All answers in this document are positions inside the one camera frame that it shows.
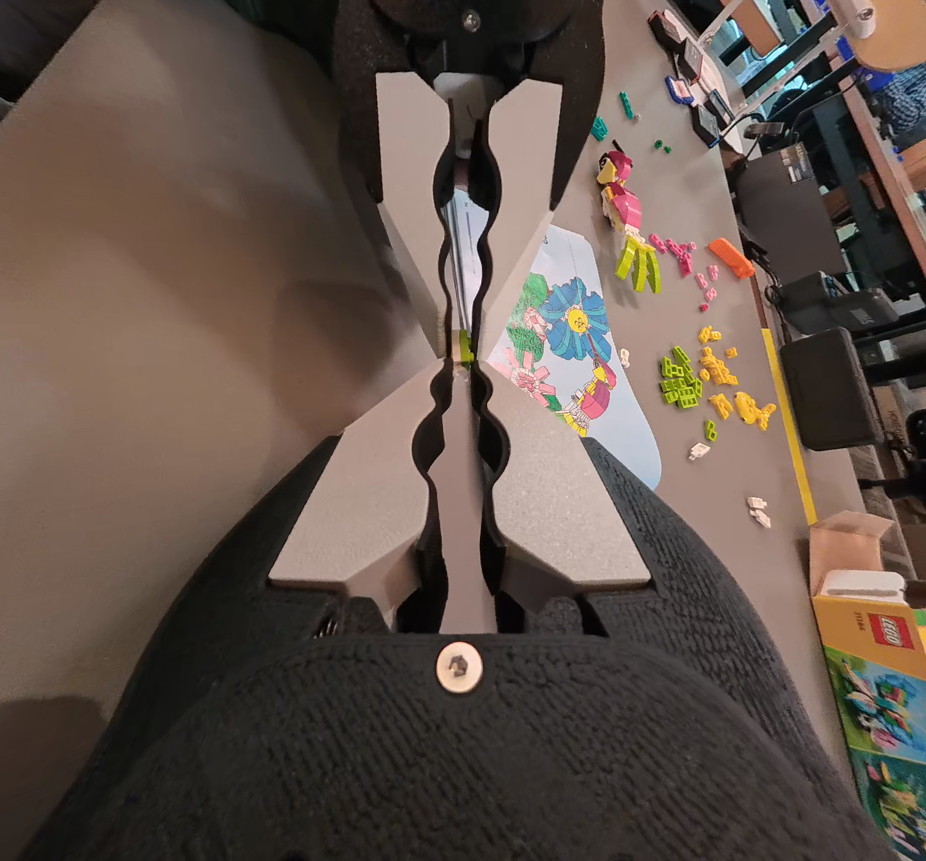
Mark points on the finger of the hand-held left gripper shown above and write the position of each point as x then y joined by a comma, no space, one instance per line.
409,152
524,167

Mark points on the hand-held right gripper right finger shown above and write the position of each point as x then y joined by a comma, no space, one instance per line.
564,514

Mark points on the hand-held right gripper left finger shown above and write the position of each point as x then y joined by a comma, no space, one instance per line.
354,514

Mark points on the light blue instruction booklet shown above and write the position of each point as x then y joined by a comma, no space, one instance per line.
618,438

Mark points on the small lime green lego piece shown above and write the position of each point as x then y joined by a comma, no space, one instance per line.
463,351

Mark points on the teal lego piece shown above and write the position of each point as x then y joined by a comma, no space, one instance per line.
628,105
599,128

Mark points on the pink lego bird model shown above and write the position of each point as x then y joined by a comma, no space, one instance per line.
626,210

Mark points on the pile of lime lego pieces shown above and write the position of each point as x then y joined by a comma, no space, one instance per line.
680,380

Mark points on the scattered pink lego pieces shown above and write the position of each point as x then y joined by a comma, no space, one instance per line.
684,257

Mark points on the pile of yellow lego pieces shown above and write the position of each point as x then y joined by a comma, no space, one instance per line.
745,405

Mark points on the colourful lego set box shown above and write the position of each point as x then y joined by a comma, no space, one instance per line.
879,716

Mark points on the small blue box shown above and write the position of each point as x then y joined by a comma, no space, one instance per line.
680,89

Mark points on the small black box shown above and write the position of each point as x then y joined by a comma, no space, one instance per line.
707,117
691,60
665,29

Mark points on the orange brick separator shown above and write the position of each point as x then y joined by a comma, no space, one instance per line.
731,257

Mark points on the yellow tape strip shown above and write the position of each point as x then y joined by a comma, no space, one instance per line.
788,427

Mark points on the dark flat panel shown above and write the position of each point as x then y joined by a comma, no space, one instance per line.
788,210

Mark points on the long wooden desk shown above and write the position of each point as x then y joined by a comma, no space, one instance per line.
879,152

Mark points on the white metal stand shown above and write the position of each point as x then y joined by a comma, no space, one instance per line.
861,16

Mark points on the tan rounded board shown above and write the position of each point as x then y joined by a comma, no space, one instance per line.
897,0

